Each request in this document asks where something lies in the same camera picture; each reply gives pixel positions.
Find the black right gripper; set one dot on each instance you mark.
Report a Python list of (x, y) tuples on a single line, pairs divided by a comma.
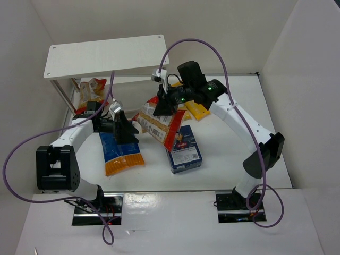
[(167, 98)]

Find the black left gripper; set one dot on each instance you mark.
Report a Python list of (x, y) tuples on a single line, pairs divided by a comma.
[(118, 127)]

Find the red macaroni bag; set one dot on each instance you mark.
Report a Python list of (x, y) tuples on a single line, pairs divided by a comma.
[(165, 129)]

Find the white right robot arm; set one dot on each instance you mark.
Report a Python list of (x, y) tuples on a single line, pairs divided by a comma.
[(264, 146)]

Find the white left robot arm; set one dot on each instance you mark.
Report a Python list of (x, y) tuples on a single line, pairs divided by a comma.
[(57, 168)]

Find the red pasta bag under shelf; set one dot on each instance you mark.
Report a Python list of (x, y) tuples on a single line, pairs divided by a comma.
[(92, 90)]

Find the blue Barilla pasta box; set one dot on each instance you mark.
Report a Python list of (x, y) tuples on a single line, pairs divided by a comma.
[(185, 154)]

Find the yellow clear spaghetti bag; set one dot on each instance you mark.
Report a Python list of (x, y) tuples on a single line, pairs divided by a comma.
[(187, 115)]

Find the blue orange penne bag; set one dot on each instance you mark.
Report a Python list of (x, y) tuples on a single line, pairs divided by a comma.
[(118, 157)]

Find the yellow Pastatime spaghetti pack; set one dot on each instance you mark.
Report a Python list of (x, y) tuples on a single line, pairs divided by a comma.
[(197, 111)]

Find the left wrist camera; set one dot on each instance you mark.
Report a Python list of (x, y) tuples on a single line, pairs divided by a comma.
[(115, 109)]

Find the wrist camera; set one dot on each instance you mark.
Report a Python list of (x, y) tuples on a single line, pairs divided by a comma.
[(115, 109), (160, 76)]

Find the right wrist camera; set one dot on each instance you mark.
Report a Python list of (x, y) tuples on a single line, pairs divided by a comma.
[(160, 76)]

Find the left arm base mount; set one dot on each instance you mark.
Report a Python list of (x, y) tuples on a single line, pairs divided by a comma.
[(110, 209)]

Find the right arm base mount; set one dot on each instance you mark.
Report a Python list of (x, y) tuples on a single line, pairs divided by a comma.
[(231, 208)]

